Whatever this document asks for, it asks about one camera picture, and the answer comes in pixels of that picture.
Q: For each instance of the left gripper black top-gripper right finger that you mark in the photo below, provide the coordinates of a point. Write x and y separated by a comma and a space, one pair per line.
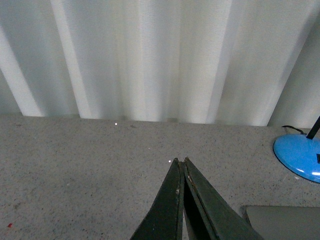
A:
209, 217

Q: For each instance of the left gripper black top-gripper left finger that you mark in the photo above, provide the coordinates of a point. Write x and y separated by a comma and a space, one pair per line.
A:
164, 220

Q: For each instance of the grey laptop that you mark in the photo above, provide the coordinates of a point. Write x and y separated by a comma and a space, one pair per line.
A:
285, 222

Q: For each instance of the blue desk lamp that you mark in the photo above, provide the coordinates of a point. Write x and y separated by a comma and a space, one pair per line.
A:
300, 153

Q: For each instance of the white curtain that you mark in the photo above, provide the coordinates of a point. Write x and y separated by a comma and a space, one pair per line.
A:
235, 62

